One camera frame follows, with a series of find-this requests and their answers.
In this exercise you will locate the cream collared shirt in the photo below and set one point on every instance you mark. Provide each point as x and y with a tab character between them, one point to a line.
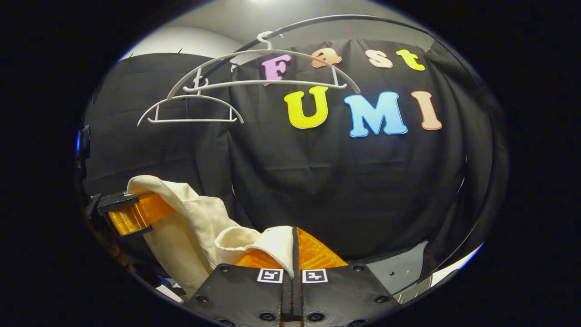
195	227

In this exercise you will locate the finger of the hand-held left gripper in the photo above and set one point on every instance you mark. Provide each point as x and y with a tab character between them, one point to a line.
136	213

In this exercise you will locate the white plastic clothes hanger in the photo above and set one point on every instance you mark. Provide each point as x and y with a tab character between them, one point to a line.
236	83
195	121

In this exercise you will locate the black backdrop cloth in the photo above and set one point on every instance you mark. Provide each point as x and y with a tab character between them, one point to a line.
317	190

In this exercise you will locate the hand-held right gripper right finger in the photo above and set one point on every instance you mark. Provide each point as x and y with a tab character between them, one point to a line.
342	295

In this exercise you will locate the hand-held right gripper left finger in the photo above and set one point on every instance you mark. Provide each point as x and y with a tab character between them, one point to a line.
236	293

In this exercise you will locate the black metal clothes rack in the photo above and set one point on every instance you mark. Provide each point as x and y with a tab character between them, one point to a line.
327	17

